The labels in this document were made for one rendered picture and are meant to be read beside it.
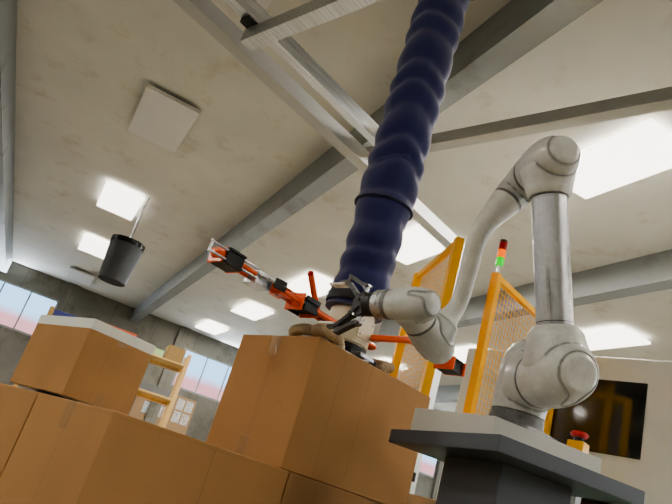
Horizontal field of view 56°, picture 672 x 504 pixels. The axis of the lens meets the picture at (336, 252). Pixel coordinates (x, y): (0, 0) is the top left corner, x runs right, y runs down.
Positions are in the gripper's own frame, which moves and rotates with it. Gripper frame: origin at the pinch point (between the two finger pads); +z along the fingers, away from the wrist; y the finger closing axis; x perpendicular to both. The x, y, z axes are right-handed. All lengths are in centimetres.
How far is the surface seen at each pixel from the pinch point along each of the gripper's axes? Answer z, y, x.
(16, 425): 35, 62, -63
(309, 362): -4.0, 21.2, -4.5
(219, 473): -8, 59, -27
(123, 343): 172, 11, 28
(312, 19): 108, -188, 25
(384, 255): 3.7, -29.7, 23.5
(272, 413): 5.5, 38.1, -4.2
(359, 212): 17, -46, 17
